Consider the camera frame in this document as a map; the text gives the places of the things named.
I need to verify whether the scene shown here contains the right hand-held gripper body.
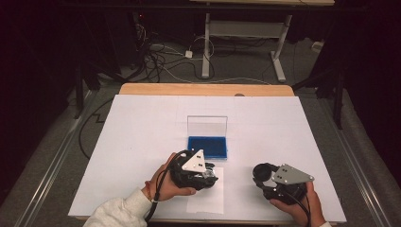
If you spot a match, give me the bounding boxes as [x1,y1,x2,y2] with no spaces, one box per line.
[261,163,316,206]

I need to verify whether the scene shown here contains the small white paper sheet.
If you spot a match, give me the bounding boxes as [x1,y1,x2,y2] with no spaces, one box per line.
[185,166,225,216]

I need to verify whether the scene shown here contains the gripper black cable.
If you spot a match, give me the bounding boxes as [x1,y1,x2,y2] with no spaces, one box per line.
[283,188,313,227]
[144,149,191,223]

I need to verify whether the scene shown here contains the blue ink pad clear case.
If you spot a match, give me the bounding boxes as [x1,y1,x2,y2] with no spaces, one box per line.
[186,114,229,162]

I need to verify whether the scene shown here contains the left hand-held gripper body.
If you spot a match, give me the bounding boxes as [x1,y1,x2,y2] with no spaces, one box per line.
[168,148,207,191]

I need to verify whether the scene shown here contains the white power strip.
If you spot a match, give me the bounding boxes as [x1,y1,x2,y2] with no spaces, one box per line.
[311,40,326,53]

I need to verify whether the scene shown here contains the black stand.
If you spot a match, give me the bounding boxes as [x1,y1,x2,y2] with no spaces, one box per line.
[290,56,345,131]
[73,59,96,120]

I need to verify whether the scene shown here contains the long black floor cable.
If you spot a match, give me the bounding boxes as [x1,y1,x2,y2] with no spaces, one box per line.
[78,97,114,161]

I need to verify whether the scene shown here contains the person's left hand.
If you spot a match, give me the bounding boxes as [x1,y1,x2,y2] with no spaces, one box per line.
[141,152,197,203]

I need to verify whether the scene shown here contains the large white table cover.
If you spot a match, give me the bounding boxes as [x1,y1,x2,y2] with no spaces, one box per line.
[67,94,348,224]

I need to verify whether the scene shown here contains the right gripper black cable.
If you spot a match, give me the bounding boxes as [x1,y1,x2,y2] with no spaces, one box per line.
[283,188,313,227]

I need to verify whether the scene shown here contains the clear-handled round stamp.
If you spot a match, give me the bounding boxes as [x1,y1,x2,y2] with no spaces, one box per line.
[202,166,218,181]

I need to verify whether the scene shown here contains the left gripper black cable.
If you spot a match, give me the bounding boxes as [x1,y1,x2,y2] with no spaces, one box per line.
[144,149,191,223]

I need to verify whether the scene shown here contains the black equipment rack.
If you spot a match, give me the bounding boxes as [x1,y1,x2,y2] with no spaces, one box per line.
[103,9,149,74]

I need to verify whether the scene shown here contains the white floor cable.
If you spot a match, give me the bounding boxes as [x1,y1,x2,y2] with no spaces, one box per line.
[149,44,272,86]

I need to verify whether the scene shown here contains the person's right hand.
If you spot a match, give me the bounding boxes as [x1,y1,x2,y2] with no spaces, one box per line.
[269,181,326,227]

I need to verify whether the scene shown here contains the metal floor rail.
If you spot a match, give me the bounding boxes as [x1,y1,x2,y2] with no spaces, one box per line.
[314,94,393,227]
[23,89,99,227]

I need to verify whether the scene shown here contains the white-framed desk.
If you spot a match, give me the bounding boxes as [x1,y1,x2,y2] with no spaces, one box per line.
[188,0,336,83]

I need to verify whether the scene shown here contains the bundle of black floor cables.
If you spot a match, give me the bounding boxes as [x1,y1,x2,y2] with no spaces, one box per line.
[134,24,216,84]

